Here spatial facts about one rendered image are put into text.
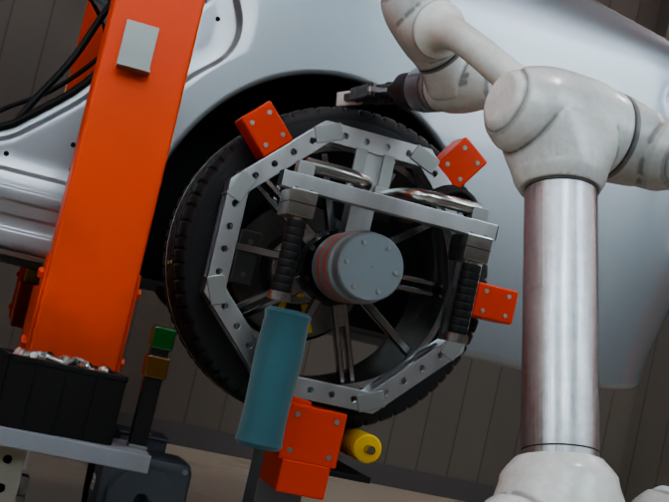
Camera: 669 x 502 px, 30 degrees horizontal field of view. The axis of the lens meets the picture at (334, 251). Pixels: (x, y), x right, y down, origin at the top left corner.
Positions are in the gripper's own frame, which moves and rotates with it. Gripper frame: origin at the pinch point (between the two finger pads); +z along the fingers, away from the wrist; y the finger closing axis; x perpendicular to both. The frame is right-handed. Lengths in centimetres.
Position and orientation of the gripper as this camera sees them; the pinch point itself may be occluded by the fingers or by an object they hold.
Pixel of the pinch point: (349, 98)
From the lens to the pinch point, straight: 259.8
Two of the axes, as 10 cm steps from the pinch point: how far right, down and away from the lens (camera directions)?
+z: -6.4, -0.2, 7.6
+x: 0.7, -10.0, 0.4
